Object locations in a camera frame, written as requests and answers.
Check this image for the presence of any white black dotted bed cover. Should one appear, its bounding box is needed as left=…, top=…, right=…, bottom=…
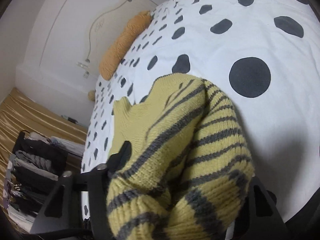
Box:
left=81, top=0, right=319, bottom=222

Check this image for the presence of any white metal headboard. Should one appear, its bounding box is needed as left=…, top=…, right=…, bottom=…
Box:
left=77, top=0, right=157, bottom=78

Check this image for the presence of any yellow grey striped knit sweater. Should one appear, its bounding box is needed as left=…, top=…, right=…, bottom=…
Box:
left=106, top=73, right=254, bottom=239

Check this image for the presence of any gold yellow curtain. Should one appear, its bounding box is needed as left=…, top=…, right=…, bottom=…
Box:
left=0, top=87, right=89, bottom=213

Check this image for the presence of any orange bolster pillow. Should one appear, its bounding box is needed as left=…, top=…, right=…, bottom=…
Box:
left=99, top=10, right=152, bottom=81

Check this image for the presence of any round knitted plush toy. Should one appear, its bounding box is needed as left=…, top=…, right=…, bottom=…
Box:
left=87, top=90, right=95, bottom=102

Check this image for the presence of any black clothes storage rack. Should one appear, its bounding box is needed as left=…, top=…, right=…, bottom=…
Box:
left=3, top=130, right=85, bottom=232

